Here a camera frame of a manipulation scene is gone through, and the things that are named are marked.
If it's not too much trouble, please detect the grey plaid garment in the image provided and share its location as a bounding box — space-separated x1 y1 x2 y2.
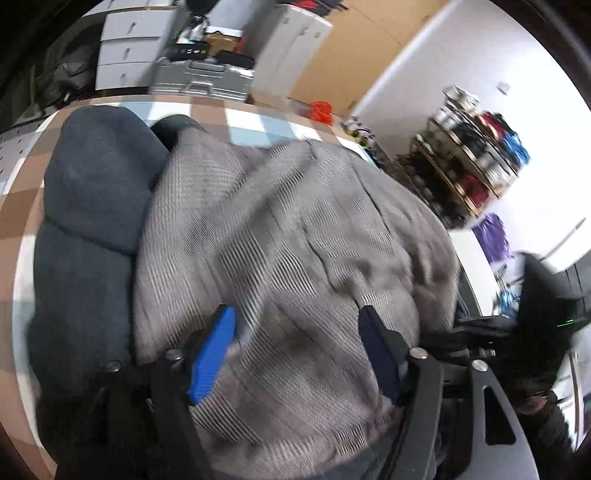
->
131 131 462 467

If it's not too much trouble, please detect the checkered blanket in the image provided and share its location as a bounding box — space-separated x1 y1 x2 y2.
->
0 95 375 467

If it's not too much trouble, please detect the white desk with drawers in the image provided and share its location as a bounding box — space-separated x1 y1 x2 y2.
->
95 0 185 93

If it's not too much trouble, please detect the cluttered storage shelf rack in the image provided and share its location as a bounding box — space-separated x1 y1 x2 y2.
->
397 85 532 227

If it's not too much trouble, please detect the brown wooden panel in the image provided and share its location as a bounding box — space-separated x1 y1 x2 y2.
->
288 0 462 116

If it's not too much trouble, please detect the small yellow item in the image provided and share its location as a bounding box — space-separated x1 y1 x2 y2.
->
344 117 384 153

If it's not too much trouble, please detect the purple cloth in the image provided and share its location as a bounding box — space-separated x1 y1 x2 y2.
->
473 213 515 261

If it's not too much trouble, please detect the person's right forearm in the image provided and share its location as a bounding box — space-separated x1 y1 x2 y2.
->
517 388 578 467

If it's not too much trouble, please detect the silver tool case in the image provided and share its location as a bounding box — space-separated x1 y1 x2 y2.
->
148 60 257 102

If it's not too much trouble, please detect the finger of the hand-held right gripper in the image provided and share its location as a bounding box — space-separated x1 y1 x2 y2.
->
416 335 504 370
455 315 520 337

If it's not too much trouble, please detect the dark grey fleece garment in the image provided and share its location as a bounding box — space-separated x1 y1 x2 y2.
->
28 106 208 462

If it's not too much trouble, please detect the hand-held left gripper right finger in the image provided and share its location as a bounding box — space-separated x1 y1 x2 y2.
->
359 305 541 480

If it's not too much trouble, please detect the light grey metal cabinet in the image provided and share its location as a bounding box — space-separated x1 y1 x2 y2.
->
249 4 333 104

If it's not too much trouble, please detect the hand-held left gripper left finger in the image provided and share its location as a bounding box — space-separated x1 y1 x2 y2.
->
104 305 237 480

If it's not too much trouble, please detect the dark bag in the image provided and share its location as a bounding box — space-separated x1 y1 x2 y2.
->
37 28 99 103

